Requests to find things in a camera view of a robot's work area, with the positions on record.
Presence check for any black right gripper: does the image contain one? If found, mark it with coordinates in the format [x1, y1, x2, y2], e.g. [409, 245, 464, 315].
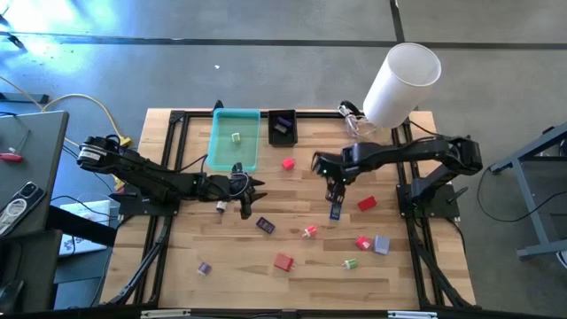
[311, 150, 358, 206]

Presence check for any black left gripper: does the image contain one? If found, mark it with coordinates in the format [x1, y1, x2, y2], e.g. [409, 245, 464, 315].
[206, 162, 268, 222]

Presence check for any red device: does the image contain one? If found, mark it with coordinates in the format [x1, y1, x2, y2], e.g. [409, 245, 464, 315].
[356, 195, 378, 213]

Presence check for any small black basket bin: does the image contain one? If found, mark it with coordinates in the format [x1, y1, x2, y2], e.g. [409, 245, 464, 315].
[267, 109, 299, 148]

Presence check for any teal translucent plastic tray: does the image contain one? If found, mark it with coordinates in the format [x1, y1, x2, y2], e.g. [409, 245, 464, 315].
[206, 107, 262, 173]

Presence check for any lilac grey cube charger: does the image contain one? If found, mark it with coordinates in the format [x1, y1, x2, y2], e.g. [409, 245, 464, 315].
[373, 235, 392, 256]

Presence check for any large red plug charger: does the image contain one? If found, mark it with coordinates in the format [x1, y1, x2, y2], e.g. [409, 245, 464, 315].
[273, 252, 296, 274]

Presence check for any white cylinder shade table lamp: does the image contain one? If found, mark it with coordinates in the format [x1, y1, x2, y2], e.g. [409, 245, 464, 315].
[353, 42, 443, 144]

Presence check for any white paper sheet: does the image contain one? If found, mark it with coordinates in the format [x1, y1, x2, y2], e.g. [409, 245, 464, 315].
[58, 199, 114, 258]

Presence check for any black diagonal bar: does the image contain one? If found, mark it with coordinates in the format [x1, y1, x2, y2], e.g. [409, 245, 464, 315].
[46, 206, 119, 248]

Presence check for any grey metal stand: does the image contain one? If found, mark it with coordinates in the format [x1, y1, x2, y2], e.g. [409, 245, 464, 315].
[489, 121, 567, 261]

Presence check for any grey side desk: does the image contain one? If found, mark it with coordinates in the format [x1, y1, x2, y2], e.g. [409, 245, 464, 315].
[0, 110, 70, 243]

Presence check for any dark metal floor bar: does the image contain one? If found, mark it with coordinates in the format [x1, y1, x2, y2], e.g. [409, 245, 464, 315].
[0, 91, 50, 105]

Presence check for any black aluminium table frame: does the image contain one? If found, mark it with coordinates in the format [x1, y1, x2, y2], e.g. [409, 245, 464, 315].
[105, 109, 478, 311]

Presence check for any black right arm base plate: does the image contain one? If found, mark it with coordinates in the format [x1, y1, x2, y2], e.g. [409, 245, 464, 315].
[395, 181, 462, 220]

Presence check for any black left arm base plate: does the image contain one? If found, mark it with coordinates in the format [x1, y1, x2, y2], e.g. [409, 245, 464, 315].
[109, 190, 182, 217]

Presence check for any yellow power cable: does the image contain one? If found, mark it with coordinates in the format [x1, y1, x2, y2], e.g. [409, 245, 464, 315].
[0, 74, 133, 150]

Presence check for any silver bracket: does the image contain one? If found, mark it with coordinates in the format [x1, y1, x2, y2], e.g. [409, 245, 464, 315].
[387, 310, 439, 319]
[140, 308, 191, 319]

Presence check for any black smartphone with white ring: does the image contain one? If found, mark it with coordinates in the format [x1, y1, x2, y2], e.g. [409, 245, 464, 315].
[0, 181, 46, 238]

